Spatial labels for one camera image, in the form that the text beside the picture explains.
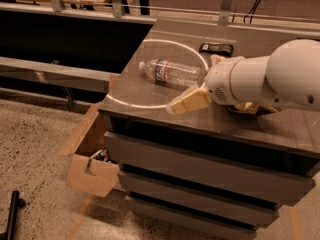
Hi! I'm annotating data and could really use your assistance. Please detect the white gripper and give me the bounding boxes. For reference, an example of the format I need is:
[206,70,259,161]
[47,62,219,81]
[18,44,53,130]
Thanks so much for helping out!
[166,54,276,115]

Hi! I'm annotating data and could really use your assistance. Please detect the clear plastic water bottle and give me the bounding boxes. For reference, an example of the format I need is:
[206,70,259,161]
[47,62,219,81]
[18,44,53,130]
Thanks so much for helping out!
[138,59,207,87]

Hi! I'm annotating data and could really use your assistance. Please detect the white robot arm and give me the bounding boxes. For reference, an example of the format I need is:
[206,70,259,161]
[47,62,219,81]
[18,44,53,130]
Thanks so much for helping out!
[166,39,320,115]

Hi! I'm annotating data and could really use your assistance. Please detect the grey drawer cabinet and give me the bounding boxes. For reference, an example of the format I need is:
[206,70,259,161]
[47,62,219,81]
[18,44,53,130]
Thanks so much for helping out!
[99,20,320,240]

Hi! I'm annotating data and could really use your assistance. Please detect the open cardboard box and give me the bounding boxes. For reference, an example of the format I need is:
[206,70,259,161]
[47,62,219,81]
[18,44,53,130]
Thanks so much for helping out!
[57,103,119,197]

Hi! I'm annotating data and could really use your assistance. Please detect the black pole on floor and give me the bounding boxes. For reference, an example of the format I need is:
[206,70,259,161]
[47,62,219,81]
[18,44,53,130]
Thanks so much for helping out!
[0,190,26,240]

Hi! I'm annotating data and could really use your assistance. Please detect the metal railing frame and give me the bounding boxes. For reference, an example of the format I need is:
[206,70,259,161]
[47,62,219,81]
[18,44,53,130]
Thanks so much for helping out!
[0,0,320,31]

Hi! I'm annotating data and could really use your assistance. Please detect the black hanging cables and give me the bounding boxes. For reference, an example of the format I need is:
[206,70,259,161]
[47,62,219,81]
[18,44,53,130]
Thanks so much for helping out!
[242,0,268,24]

